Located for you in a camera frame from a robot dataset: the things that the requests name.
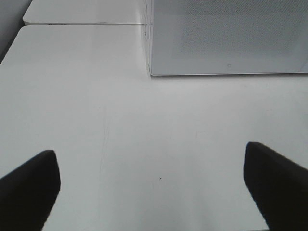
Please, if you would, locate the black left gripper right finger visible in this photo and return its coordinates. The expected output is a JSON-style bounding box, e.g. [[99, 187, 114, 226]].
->
[[243, 142, 308, 231]]

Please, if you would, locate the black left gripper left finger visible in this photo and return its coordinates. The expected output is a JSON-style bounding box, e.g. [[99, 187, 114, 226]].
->
[[0, 150, 61, 231]]

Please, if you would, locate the white microwave door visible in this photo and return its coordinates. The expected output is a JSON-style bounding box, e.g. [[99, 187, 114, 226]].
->
[[152, 0, 308, 76]]

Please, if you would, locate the white microwave oven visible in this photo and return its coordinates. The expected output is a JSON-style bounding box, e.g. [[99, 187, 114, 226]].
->
[[145, 0, 154, 75]]

